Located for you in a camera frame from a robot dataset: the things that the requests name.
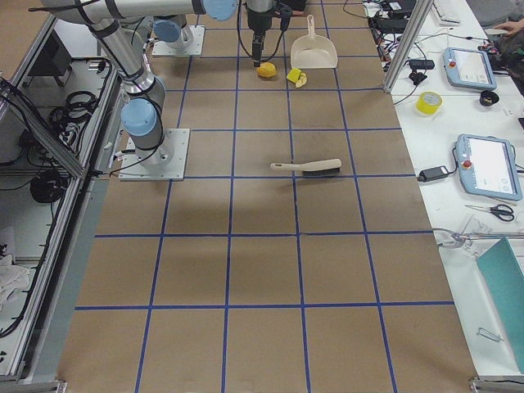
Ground lower blue teach pendant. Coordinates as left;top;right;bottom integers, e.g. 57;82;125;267
454;133;523;201

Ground yellow-brown potato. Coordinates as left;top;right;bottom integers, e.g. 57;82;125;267
256;62;277;79

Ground blue teach pendant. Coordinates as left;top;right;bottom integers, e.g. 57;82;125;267
442;47;497;91
454;133;523;201

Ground upper blue teach pendant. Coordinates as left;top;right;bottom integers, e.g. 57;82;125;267
442;47;497;91

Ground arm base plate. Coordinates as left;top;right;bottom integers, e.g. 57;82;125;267
118;129;191;181
152;21;206;57

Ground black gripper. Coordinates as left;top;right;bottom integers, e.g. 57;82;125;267
247;8;272;67

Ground beige hand brush black bristles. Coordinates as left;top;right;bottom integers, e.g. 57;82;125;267
270;158;342;177

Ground aluminium frame post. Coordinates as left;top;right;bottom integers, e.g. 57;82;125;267
382;0;433;93

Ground black power adapter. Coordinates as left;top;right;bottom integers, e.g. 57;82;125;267
417;165;451;183

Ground beige plastic dustpan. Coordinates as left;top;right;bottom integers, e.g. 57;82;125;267
290;15;338;70

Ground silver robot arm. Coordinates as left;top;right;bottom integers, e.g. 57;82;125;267
41;1;237;167
153;1;291;67

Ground teal box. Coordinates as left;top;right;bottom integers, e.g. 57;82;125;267
477;237;523;368

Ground yellow green sponge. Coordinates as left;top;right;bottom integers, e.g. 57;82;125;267
287;68;302;83

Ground white crumpled cloth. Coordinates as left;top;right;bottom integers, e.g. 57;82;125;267
1;254;30;307

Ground tan croissant bread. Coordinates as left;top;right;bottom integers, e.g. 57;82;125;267
295;72;308;88

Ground black handled scissors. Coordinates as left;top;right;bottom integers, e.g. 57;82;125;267
466;204;515;222

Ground yellow tape roll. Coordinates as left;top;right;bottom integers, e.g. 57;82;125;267
415;91;443;115

